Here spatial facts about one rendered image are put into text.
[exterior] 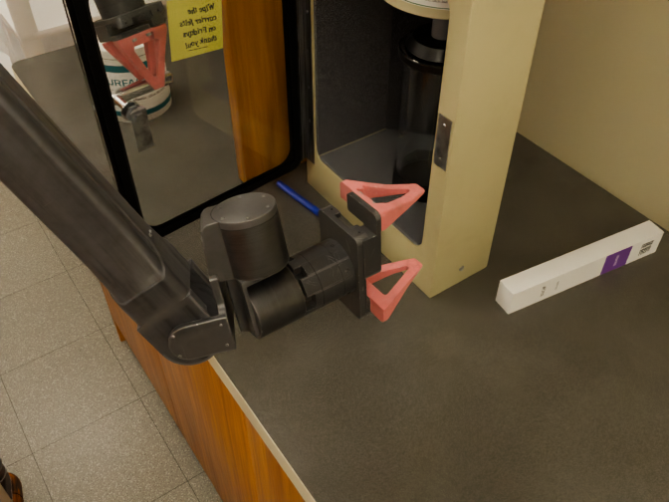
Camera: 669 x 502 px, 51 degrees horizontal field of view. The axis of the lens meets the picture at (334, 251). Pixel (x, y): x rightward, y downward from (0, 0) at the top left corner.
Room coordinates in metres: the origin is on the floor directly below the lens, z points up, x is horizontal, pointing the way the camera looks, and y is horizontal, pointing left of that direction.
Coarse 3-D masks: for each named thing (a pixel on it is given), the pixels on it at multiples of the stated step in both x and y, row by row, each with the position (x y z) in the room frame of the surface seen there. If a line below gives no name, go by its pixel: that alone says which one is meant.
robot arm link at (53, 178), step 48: (0, 96) 0.43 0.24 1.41; (0, 144) 0.42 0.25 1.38; (48, 144) 0.43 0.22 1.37; (48, 192) 0.41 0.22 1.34; (96, 192) 0.42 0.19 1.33; (96, 240) 0.41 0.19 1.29; (144, 240) 0.42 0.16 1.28; (144, 288) 0.39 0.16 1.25; (192, 288) 0.43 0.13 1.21; (144, 336) 0.38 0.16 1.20
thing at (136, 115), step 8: (128, 112) 0.73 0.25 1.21; (136, 112) 0.72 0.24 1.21; (144, 112) 0.73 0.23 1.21; (136, 120) 0.71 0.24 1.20; (144, 120) 0.72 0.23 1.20; (136, 128) 0.72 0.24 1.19; (144, 128) 0.72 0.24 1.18; (136, 136) 0.71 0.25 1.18; (144, 136) 0.72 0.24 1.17; (144, 144) 0.72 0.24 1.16; (152, 144) 0.73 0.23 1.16
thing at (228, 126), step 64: (64, 0) 0.70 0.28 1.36; (128, 0) 0.75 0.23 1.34; (192, 0) 0.80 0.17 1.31; (256, 0) 0.86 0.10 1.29; (128, 64) 0.74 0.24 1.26; (192, 64) 0.79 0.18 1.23; (256, 64) 0.85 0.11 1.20; (128, 128) 0.73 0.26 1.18; (192, 128) 0.78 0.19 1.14; (256, 128) 0.85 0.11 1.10; (192, 192) 0.77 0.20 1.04
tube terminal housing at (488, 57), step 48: (480, 0) 0.66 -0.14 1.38; (528, 0) 0.70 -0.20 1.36; (480, 48) 0.67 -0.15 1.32; (528, 48) 0.71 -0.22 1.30; (480, 96) 0.68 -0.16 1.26; (480, 144) 0.68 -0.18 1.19; (336, 192) 0.85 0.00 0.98; (432, 192) 0.68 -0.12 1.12; (480, 192) 0.69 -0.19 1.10; (384, 240) 0.75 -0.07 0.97; (432, 240) 0.67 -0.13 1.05; (480, 240) 0.70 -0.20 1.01; (432, 288) 0.66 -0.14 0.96
